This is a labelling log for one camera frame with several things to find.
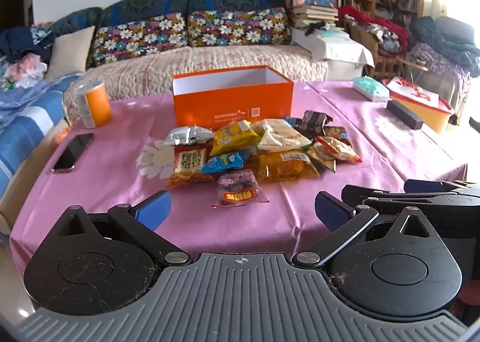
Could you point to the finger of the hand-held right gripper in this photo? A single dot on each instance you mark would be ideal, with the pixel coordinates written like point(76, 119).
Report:
point(386, 197)
point(431, 185)

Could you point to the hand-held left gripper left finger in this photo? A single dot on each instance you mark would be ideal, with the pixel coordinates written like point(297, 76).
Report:
point(153, 211)

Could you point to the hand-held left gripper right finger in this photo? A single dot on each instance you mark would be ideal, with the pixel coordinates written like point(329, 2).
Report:
point(330, 211)

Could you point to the red green snack packet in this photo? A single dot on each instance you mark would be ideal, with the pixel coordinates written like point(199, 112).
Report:
point(330, 152)

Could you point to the red bean snack packet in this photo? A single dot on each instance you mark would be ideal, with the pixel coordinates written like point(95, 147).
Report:
point(189, 162)

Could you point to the orange brown snack packet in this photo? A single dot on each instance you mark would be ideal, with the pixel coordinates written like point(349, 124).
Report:
point(337, 134)

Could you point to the silver snack packet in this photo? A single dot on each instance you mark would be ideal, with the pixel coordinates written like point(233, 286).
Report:
point(187, 135)

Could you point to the small blue snack packet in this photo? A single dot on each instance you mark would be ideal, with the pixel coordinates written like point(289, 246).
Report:
point(225, 163)

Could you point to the red date snack packet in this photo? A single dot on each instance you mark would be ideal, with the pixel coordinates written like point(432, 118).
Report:
point(238, 192)

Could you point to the dark brown snack packet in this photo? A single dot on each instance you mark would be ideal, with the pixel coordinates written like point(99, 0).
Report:
point(315, 123)

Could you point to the blue black snack packet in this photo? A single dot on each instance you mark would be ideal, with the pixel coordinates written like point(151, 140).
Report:
point(290, 120)

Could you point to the orange cardboard box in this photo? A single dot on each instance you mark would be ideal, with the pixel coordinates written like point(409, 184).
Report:
point(225, 106)

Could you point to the pink tablecloth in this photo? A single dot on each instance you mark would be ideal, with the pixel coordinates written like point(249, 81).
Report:
point(112, 177)

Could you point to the yellow box with white lid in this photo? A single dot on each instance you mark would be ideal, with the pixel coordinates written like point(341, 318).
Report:
point(435, 117)

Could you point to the long black box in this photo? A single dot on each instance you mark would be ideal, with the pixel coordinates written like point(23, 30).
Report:
point(405, 114)

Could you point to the smartphone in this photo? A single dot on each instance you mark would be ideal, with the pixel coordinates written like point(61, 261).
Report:
point(71, 154)

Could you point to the teal tissue pack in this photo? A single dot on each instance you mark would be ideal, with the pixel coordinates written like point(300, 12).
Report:
point(371, 89)

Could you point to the orange canister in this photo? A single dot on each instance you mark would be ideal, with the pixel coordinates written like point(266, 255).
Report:
point(97, 106)

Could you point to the dark clothes heap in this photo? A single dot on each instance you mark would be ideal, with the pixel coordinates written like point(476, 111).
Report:
point(442, 38)

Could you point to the blue striped bedding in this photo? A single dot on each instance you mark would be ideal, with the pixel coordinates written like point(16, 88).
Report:
point(22, 121)

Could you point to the floral cushion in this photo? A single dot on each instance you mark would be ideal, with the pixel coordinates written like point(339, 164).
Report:
point(138, 38)
point(240, 27)

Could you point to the beige cushion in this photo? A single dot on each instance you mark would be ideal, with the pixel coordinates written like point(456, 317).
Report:
point(71, 51)

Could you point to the red cloth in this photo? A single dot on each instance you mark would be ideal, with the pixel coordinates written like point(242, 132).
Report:
point(360, 14)

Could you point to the stack of books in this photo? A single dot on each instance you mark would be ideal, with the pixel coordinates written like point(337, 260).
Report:
point(315, 12)

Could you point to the blue patterned sofa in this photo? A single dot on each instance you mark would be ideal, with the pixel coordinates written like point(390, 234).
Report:
point(146, 4)

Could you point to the pile of clothes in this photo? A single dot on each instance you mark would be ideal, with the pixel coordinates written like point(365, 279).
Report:
point(18, 42)

